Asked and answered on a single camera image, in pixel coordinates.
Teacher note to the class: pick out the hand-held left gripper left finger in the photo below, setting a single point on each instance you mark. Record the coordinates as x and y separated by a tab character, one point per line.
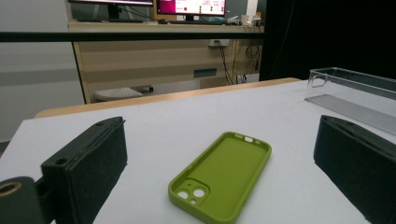
84	161

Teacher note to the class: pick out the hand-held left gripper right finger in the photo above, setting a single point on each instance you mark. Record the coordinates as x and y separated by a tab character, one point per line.
358	161

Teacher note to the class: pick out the clear plastic tray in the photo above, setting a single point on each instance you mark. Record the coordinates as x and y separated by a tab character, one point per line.
358	110

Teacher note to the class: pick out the green phone case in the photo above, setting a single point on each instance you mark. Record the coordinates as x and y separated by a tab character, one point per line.
227	177

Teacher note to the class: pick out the round chair base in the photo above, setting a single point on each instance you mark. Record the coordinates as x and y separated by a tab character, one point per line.
116	94

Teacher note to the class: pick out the white cabinet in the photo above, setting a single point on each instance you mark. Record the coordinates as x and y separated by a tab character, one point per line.
34	77

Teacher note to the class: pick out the white table mat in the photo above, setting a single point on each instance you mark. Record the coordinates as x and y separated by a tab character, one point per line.
186	118

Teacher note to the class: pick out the wooden desk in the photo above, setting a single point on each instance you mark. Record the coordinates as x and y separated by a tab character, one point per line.
140	59

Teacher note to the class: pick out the black curtain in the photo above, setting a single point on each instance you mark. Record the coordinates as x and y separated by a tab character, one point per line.
327	34

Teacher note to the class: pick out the dark monitor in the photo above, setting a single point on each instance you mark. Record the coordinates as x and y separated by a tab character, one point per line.
113	11

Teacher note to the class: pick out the black keyboard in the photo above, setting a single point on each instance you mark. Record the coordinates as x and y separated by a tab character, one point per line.
196	22

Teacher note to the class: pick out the white power socket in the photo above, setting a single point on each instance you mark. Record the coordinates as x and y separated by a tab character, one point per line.
218	43

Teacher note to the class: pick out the monitor with pink screen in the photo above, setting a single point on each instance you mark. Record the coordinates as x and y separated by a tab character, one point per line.
193	6

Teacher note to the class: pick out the black horizontal frame bar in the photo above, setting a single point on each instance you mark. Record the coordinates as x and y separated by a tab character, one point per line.
124	36

